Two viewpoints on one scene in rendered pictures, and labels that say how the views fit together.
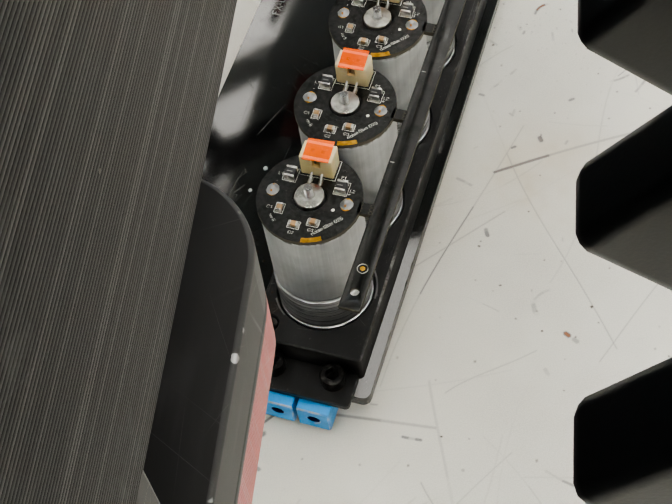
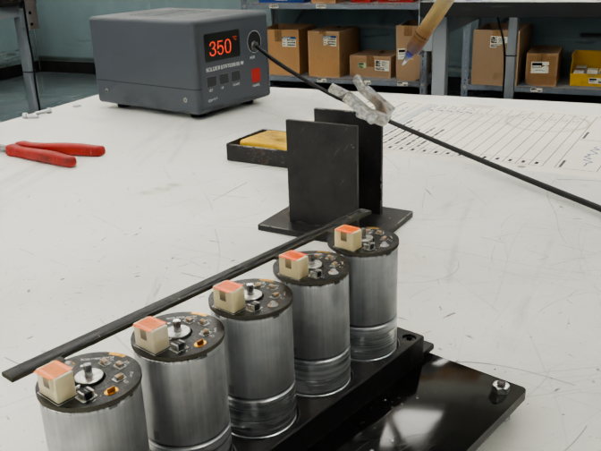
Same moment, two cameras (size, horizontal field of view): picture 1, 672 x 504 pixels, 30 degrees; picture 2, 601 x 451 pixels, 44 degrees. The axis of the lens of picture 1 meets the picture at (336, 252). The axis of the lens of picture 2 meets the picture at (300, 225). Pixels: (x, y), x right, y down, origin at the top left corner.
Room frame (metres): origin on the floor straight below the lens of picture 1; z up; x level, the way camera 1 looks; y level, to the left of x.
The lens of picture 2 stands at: (0.40, 0.05, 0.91)
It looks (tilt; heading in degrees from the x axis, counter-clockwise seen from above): 21 degrees down; 196
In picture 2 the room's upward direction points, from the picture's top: 2 degrees counter-clockwise
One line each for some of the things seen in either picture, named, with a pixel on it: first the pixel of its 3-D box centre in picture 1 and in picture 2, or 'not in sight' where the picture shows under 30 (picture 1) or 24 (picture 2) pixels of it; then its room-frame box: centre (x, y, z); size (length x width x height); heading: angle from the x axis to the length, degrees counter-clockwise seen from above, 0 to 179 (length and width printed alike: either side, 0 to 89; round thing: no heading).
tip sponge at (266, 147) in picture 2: not in sight; (283, 147); (-0.15, -0.12, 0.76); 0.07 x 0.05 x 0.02; 76
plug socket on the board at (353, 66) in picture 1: (353, 71); (295, 264); (0.20, -0.01, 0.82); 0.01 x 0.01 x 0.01; 65
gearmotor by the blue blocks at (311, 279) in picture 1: (319, 252); (363, 302); (0.17, 0.00, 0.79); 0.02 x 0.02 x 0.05
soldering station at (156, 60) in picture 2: not in sight; (181, 59); (-0.34, -0.29, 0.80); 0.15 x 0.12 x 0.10; 70
